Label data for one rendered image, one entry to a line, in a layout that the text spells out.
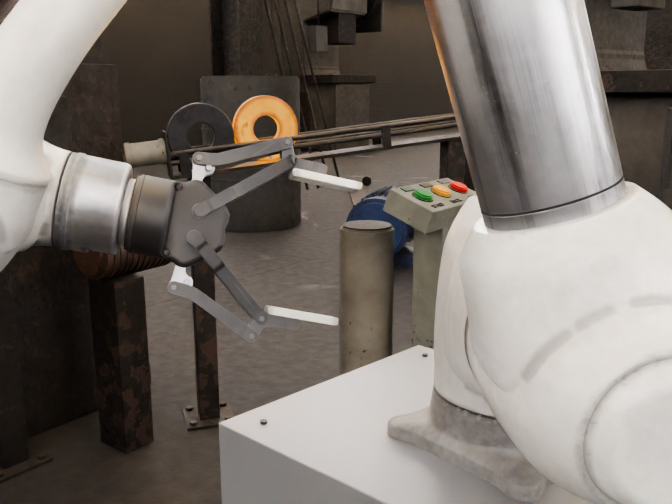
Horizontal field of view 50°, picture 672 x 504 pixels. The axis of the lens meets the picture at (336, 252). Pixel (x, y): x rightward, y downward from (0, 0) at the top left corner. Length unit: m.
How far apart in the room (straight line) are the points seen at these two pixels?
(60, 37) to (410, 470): 0.49
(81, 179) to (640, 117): 2.87
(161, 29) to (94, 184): 9.15
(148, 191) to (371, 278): 0.95
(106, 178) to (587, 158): 0.40
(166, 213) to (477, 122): 0.30
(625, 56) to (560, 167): 3.38
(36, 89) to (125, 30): 8.93
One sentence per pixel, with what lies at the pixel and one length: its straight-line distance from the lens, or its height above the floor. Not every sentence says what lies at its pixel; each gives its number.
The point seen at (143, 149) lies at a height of 0.68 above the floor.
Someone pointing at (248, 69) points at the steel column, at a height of 0.95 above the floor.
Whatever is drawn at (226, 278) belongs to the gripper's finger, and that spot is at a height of 0.64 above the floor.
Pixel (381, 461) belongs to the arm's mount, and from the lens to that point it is 0.74.
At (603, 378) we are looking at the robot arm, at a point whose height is 0.65.
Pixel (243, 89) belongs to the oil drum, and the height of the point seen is 0.81.
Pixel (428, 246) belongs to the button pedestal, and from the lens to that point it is 1.51.
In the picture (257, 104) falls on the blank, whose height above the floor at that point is 0.78.
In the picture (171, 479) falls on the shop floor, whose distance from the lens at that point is 1.65.
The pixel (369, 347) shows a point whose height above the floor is 0.25.
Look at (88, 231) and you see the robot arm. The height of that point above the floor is 0.69.
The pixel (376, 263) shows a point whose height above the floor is 0.45.
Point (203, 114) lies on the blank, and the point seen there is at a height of 0.76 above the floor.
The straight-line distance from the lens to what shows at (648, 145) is 3.32.
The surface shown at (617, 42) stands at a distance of 3.81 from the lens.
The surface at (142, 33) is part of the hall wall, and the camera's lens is 9.61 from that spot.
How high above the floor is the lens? 0.82
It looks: 13 degrees down
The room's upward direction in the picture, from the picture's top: straight up
